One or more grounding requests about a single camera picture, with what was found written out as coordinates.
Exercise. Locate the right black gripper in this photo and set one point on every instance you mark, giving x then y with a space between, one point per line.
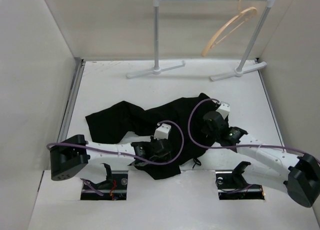
205 129

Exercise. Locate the beige plastic hanger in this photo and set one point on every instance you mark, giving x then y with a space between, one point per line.
229 27

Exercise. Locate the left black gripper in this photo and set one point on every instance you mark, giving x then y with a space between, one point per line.
162 157

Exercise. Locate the aluminium side rail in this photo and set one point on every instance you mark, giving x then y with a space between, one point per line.
71 100

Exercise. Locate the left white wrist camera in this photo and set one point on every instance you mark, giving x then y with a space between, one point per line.
162 132

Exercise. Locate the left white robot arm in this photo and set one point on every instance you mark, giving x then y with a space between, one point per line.
77 157

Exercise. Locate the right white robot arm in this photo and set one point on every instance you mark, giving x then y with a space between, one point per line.
295 175

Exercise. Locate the black trousers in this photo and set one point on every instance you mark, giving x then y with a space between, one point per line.
110 125

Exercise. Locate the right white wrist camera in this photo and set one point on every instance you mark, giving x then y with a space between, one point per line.
223 109

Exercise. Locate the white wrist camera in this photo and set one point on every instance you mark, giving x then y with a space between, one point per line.
223 109
162 132

